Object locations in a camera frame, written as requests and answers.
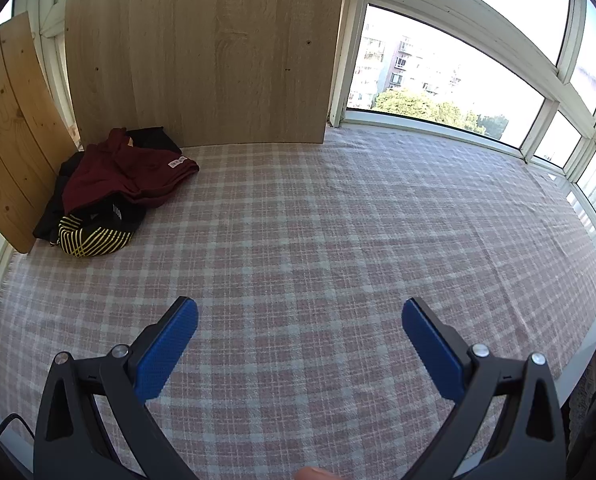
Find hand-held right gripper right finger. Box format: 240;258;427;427
401;297;566;480

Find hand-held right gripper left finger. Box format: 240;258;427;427
34;296;199;480

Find black pants with yellow stripes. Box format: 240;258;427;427
33;152;147;258

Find maroon sweater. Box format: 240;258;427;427
62;128;200;217

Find person's right hand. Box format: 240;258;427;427
297;466;339;480

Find pink plaid blanket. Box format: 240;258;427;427
0;127;596;480

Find black jacket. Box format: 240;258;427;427
125;127;182;153

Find green trees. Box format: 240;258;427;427
373;87;508;141

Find pine plank board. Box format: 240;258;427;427
0;10;81;254

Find large light wooden board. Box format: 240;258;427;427
64;0;347;150

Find apartment buildings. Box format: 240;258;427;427
348;35;463;111

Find black cable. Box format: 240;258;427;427
0;412;35;448

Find white window frame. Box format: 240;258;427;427
0;0;596;286

